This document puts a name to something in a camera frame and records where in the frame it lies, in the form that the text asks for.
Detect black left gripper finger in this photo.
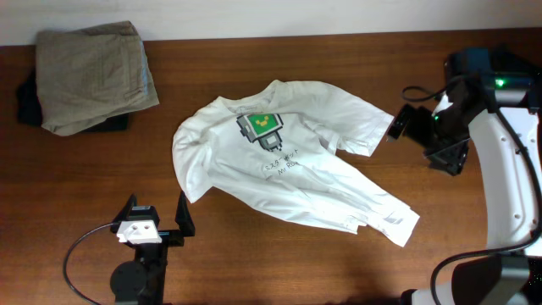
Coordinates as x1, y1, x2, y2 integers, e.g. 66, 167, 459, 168
174, 191, 196, 236
110, 194, 137, 232

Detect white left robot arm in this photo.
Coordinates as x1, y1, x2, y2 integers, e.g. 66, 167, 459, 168
110, 193, 196, 305

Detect white printed t-shirt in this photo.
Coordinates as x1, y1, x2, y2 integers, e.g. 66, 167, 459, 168
172, 80, 419, 246

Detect folded black garment under trousers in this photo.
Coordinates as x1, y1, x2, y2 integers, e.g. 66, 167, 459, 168
16, 69, 130, 133

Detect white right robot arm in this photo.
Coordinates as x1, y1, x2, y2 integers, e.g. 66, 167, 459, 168
387, 47, 541, 304

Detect folded khaki trousers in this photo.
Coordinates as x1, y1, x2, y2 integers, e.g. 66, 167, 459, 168
36, 21, 159, 136

